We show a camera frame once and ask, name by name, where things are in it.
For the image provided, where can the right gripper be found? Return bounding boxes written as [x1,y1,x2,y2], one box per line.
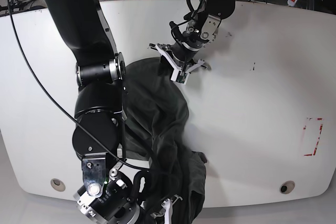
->
[74,171,144,223]

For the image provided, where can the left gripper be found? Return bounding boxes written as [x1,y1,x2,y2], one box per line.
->
[170,35,207,63]

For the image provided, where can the dark grey T-shirt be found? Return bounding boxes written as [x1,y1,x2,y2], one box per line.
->
[125,58,206,223]

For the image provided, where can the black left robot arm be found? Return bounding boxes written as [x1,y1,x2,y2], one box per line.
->
[170,0,236,63]

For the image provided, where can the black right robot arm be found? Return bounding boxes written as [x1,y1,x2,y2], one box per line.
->
[45,0,145,223]

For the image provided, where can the left table grommet hole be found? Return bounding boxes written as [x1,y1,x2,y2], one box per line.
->
[50,178,66,192]

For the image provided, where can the table grommet hole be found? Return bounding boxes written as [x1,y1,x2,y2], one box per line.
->
[279,180,295,194]
[50,178,66,192]

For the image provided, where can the red tape marking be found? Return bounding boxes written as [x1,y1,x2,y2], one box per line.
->
[300,118,324,156]

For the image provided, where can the right table grommet hole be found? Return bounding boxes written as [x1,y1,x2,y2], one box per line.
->
[279,180,295,194]

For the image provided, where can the black tripod legs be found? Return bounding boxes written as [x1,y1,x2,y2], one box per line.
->
[1,0,46,17]

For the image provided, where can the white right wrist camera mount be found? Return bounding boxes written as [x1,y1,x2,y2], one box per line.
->
[150,195,183,224]

